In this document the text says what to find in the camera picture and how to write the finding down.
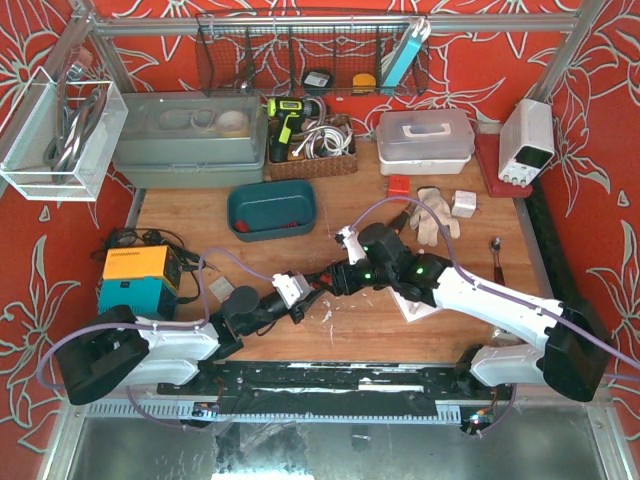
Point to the white power supply unit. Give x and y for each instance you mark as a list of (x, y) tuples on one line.
[(526, 143)]

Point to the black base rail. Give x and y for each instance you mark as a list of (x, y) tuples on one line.
[(326, 389)]

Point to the orange black screwdriver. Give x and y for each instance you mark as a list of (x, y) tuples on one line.
[(399, 223)]

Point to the orange cube power socket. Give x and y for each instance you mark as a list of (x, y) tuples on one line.
[(398, 185)]

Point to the white peg base plate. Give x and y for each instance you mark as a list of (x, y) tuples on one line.
[(413, 311)]

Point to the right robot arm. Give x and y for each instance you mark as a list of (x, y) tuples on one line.
[(562, 345)]

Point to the white plastic storage box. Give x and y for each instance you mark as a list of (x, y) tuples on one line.
[(424, 142)]

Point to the clear acrylic box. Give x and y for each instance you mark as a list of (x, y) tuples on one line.
[(60, 149)]

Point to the ratchet wrench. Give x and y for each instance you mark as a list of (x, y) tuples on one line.
[(495, 247)]

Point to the grey plastic storage box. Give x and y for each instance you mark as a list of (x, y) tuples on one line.
[(188, 140)]

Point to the wicker basket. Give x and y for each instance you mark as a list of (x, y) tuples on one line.
[(305, 168)]

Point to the black tape measure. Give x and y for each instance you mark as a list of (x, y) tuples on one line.
[(317, 82)]

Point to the orange teal device box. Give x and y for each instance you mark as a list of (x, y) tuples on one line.
[(144, 278)]

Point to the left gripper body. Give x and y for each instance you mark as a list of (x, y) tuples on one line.
[(298, 308)]

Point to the green yellow cordless drill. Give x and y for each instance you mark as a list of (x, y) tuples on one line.
[(290, 114)]

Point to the black wire basket shelf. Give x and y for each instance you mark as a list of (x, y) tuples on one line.
[(267, 52)]

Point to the yellow tape measure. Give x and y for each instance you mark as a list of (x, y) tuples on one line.
[(363, 84)]

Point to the white box with warning label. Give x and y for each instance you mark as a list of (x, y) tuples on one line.
[(221, 289)]

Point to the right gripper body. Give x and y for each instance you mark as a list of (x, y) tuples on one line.
[(332, 278)]

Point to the white cube power socket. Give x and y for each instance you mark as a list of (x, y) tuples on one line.
[(464, 204)]

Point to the blue white book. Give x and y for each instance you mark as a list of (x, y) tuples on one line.
[(395, 64)]

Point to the red tray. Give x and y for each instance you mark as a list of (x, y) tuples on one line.
[(487, 154)]

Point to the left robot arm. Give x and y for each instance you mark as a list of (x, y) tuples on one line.
[(118, 349)]

